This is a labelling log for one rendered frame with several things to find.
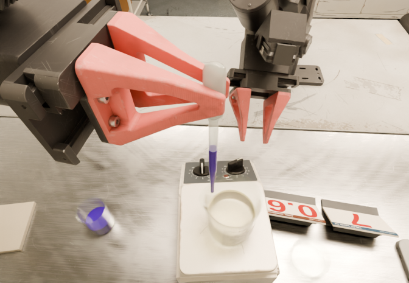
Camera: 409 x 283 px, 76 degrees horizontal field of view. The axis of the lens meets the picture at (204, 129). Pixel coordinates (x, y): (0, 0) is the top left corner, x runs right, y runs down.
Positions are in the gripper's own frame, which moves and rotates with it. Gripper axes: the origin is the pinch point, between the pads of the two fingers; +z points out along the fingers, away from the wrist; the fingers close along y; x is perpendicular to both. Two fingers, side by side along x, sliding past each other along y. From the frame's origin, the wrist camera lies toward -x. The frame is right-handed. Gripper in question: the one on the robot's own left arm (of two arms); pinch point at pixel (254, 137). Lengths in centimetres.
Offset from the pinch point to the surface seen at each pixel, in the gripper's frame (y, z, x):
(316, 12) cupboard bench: 103, -137, 192
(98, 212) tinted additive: -23.0, 14.4, 6.1
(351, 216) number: 17.3, 11.0, 1.7
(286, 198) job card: 8.3, 9.7, 6.1
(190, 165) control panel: -8.8, 5.6, 8.2
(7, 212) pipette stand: -39.0, 16.4, 9.5
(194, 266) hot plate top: -7.7, 16.6, -6.3
